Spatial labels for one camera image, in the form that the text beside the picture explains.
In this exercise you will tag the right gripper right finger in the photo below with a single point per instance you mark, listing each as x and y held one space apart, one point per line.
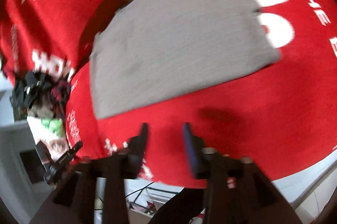
237 189

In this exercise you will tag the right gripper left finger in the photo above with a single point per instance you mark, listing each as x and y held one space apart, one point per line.
73 200

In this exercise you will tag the grey knit sweater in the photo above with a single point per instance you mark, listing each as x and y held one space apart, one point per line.
156 50

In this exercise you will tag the dark patterned clothes pile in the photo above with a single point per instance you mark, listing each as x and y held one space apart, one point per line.
37 94

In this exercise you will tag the white cabinet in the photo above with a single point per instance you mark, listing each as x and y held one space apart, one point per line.
21 197

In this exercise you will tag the green white package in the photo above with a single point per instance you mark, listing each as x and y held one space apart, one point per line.
51 132

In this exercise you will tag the red sofa seat cover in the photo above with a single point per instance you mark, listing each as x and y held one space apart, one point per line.
283 116

